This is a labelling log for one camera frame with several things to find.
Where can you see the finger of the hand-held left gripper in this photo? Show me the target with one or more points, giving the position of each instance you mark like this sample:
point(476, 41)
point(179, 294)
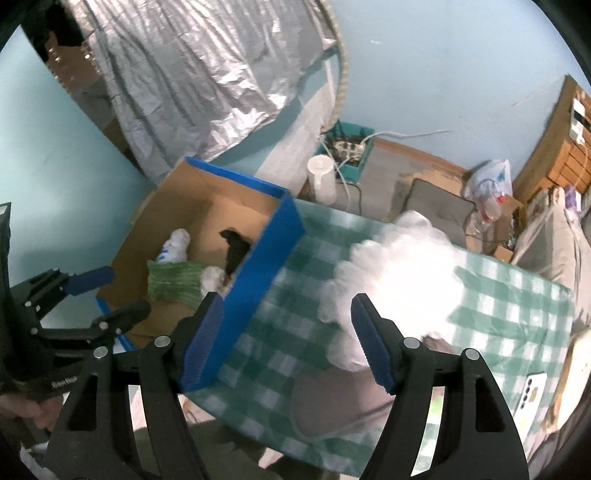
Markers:
point(90, 279)
point(124, 314)

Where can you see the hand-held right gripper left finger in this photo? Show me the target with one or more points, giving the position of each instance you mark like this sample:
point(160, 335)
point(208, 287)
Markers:
point(203, 341)

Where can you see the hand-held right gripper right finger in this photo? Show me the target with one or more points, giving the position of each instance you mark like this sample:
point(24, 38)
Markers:
point(369, 341)

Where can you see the green mesh scrubber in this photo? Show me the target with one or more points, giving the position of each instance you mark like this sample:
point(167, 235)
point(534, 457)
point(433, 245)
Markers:
point(178, 281)

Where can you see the white mesh bath loofah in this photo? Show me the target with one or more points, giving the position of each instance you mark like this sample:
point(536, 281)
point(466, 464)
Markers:
point(406, 277)

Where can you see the blue striped white sock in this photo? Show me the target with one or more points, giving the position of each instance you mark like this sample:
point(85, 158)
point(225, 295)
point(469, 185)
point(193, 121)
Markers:
point(175, 244)

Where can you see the black sock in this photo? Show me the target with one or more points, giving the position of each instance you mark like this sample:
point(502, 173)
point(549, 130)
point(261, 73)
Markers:
point(235, 249)

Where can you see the blue cardboard box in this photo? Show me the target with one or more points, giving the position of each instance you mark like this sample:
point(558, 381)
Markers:
point(207, 203)

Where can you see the person's left hand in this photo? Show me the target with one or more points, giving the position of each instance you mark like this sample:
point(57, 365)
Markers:
point(32, 411)

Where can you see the green white checked cloth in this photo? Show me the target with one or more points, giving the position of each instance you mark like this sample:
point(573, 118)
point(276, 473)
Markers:
point(508, 314)

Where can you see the grey floor cushion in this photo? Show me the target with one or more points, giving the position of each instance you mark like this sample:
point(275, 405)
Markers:
point(434, 201)

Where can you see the teal plastic basket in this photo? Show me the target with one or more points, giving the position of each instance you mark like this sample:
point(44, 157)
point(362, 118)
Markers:
point(355, 173)

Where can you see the white smartphone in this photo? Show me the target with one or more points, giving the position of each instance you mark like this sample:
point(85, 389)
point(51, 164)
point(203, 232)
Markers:
point(531, 397)

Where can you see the clear red-capped plastic bottle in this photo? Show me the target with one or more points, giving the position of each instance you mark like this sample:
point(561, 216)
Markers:
point(489, 212)

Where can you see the white power strip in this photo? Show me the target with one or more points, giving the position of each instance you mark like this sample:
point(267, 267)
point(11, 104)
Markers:
point(348, 147)

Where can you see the small brown cardboard box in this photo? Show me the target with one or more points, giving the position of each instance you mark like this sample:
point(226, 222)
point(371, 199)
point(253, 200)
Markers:
point(510, 205)

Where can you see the white plastic bag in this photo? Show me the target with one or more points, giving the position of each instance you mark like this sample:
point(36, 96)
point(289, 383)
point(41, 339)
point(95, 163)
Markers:
point(496, 175)

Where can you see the grey bed sheet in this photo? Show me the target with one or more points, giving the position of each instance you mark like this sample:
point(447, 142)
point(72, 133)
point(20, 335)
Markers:
point(554, 240)

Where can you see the toast-shaped plush toy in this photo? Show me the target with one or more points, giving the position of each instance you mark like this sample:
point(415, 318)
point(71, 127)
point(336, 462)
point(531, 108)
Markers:
point(579, 369)

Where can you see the silver foil curtain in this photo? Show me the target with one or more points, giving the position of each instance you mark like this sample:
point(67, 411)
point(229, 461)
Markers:
point(184, 69)

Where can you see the purple tissue pack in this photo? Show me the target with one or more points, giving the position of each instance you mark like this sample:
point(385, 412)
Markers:
point(572, 198)

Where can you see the wooden headboard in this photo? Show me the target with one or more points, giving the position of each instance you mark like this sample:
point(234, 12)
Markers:
point(563, 166)

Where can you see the white wall charger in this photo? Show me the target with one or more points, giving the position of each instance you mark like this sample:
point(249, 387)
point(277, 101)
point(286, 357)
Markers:
point(577, 122)

